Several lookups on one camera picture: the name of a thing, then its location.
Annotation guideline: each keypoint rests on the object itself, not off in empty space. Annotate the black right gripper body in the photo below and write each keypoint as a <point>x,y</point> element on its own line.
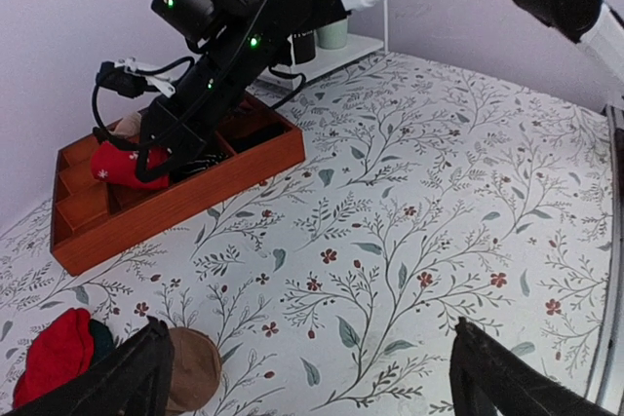
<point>165,144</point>

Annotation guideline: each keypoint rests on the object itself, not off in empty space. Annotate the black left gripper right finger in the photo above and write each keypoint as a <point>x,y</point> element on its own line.
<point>488,379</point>

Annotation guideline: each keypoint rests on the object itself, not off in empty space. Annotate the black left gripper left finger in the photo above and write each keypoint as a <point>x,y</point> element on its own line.
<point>135,379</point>

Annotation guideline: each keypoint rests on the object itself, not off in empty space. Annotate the red santa sock pair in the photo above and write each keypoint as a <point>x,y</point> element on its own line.
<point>118,167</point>

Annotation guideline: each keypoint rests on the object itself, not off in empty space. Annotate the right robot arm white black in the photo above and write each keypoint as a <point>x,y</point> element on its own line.
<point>237,39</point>

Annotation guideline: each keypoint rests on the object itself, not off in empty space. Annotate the beige rolled socks in tray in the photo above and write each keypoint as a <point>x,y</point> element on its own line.
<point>128,126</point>

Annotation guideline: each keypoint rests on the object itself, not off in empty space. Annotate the black striped socks in tray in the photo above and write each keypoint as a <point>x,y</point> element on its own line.
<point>203,162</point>

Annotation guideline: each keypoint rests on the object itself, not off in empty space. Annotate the dark green patterned sock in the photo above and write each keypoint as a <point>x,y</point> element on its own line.
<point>103,341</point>

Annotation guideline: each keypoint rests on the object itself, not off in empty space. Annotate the red sock in pile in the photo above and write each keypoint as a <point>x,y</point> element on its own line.
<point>60,353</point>

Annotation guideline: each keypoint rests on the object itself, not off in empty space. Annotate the orange divided organizer tray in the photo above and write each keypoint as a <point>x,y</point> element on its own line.
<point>93,220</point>

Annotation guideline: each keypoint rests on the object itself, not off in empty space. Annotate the black mug with text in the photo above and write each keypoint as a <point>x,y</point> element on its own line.
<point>303,47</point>

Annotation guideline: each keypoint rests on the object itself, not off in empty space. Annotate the white shelf rack black top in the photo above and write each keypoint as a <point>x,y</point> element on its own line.
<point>324,62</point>

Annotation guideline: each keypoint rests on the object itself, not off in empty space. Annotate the floral table cloth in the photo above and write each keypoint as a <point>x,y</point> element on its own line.
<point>428,193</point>

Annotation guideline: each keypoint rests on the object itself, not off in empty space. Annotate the pale green mug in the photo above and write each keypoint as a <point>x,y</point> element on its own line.
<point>333,36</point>

